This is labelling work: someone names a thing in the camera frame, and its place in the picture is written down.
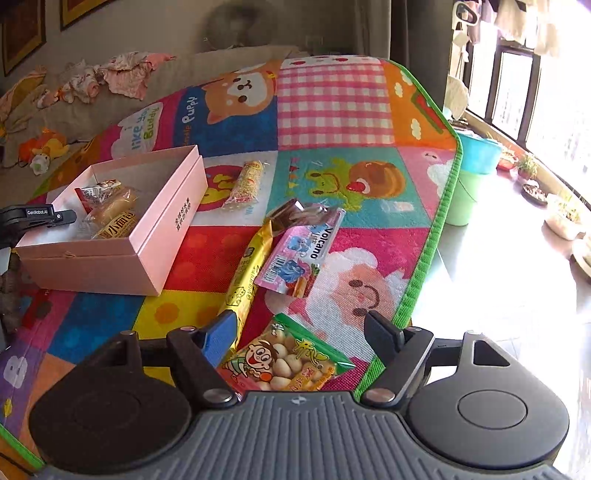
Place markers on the bread roll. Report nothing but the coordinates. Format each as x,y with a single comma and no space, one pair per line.
119,227
123,200

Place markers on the marshmallow candy bag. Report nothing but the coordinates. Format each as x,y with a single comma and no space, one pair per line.
94,196

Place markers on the red gold framed picture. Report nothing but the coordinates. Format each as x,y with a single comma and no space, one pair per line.
22,33

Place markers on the pink cardboard box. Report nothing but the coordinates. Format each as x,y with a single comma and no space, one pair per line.
170,184

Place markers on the colourful cartoon play mat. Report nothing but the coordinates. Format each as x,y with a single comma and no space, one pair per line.
314,188

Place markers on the beige curtain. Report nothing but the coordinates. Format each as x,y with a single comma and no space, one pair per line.
373,20

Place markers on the pink yellow cushion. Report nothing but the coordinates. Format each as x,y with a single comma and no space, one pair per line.
20,90

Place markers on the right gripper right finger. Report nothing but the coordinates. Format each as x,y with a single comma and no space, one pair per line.
403,352

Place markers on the sesame snack bar packet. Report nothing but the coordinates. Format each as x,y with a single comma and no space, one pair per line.
247,186

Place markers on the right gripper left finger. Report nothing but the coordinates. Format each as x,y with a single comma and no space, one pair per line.
195,356

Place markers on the grey neck pillow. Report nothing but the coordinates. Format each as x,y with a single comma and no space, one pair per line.
234,25

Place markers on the blue plastic bucket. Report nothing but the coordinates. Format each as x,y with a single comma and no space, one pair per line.
480,156

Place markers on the yellow long snack bar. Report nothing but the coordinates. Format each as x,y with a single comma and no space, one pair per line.
242,288

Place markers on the brown spiral candy packet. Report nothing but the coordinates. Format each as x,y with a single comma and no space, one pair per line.
293,213

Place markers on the orange yellow plush toy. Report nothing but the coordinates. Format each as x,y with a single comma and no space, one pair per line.
40,151

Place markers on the pink baby clothes pile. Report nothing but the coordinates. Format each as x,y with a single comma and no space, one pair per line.
126,74

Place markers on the green plastic bucket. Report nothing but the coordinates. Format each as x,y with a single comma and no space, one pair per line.
464,198

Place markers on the cartoon biscuit ball bag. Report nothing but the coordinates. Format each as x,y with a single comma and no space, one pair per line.
285,357

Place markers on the pink Volcano snack packet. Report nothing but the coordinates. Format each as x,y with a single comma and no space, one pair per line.
297,260

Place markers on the beige sofa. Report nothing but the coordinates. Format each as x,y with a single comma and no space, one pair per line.
80,122

